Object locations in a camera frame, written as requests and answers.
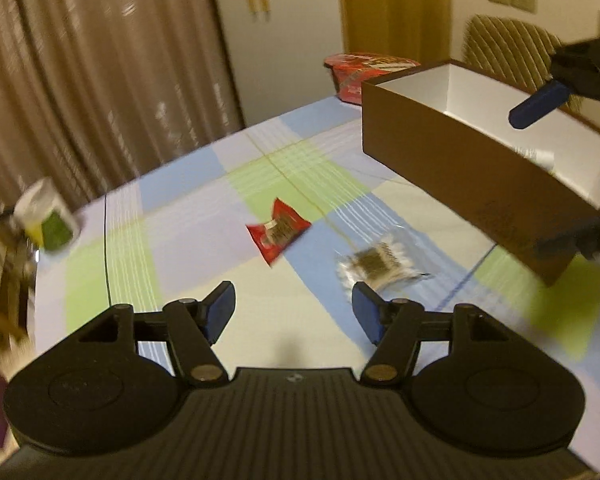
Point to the gold quilted chair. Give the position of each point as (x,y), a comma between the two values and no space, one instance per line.
(510,45)

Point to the brown cardboard box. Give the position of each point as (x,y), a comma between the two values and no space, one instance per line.
(455,170)

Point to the brown curtain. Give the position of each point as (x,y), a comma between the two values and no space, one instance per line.
(105,60)

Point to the wooden door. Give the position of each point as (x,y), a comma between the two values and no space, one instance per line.
(395,10)

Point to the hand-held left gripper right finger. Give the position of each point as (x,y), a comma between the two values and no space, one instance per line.
(367,310)

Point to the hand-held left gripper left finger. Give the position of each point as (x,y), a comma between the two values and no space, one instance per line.
(219,310)

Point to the white jar with green label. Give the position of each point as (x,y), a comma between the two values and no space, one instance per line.
(50,220)

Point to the red snack packet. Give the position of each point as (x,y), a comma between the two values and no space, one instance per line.
(277,232)

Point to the red box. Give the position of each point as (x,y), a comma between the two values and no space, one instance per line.
(360,75)

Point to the cotton swab bag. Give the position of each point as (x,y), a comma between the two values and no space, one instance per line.
(375,262)

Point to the glass vase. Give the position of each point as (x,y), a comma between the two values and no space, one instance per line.
(15,270)

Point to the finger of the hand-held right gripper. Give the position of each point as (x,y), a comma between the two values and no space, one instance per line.
(595,237)
(535,105)

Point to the plaid tablecloth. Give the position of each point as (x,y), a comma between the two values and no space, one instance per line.
(190,240)

